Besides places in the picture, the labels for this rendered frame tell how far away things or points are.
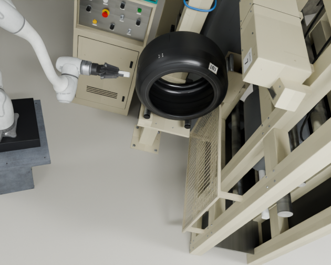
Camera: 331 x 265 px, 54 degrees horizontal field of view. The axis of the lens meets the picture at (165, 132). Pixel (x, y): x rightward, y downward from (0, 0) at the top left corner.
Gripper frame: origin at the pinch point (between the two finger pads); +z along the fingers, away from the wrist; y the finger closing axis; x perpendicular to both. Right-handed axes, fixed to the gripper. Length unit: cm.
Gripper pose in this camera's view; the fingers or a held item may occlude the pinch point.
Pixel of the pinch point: (124, 73)
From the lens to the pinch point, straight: 206.3
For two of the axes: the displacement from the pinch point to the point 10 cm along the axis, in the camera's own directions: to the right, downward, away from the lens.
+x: -1.2, 5.8, 8.1
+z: 9.9, 1.6, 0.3
